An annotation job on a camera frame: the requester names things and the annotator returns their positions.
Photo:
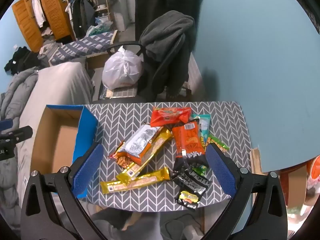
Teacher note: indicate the blue patterned mattress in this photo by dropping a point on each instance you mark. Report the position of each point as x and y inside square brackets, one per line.
[82, 46]

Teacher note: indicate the grey duvet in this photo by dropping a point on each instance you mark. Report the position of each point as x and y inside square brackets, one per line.
[15, 90]

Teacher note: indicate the white hanging shirt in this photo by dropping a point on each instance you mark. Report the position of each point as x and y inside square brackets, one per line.
[38, 10]

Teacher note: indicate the white wall socket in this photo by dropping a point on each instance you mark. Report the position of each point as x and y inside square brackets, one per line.
[15, 47]

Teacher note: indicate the small black yellow packet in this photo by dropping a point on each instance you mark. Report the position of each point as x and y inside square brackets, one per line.
[188, 197]

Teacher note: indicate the black clothes pile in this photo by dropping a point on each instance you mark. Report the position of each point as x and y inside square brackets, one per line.
[21, 60]

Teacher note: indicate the teal snack packet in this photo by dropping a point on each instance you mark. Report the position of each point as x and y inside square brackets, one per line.
[205, 126]

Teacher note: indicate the red orange snack packet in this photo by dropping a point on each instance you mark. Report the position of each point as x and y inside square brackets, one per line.
[167, 116]

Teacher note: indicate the dark hanging clothes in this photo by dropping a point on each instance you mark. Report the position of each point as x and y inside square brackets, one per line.
[81, 17]

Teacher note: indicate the white orange snack packet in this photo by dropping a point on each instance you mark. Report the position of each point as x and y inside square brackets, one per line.
[140, 140]

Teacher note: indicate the orange black chip packet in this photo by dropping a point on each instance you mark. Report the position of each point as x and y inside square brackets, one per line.
[187, 140]

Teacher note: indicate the wooden louvred wardrobe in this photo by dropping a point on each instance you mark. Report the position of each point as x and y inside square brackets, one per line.
[53, 12]

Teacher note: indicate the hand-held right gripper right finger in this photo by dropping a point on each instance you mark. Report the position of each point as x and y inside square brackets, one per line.
[221, 170]

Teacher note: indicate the bed with grey sheet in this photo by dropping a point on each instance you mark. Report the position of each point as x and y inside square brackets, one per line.
[62, 85]

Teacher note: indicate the brown cardboard box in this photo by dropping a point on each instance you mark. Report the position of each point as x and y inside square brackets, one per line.
[297, 185]

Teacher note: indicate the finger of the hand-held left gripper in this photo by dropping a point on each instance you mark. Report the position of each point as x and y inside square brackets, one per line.
[20, 133]
[6, 125]

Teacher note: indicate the black snack packet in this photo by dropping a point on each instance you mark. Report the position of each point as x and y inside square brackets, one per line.
[190, 180]

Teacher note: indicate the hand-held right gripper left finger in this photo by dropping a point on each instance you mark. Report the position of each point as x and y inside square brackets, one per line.
[87, 170]

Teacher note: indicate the black hanging coat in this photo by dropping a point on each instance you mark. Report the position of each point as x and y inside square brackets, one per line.
[150, 0]

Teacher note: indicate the long gold wafer packet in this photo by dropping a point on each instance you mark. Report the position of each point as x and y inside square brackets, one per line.
[150, 155]

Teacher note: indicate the wooden board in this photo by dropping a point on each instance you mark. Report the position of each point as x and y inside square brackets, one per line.
[256, 160]

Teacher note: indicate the grey clothes pile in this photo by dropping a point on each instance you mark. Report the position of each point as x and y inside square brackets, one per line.
[48, 47]

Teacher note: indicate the white plastic bag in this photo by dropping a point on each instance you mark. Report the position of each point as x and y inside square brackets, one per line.
[122, 67]

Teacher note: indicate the grey chevron tablecloth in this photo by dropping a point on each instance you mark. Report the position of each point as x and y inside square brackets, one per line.
[120, 120]

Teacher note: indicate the blue cardboard box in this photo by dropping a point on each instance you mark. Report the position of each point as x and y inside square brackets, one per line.
[85, 130]

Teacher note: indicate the green yellow snack packet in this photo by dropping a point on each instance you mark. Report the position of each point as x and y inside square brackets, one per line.
[217, 143]

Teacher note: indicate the blue green plastic bags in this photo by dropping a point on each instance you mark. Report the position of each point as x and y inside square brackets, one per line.
[100, 26]

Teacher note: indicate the flat grey package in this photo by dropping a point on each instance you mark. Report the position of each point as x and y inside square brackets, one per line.
[120, 93]

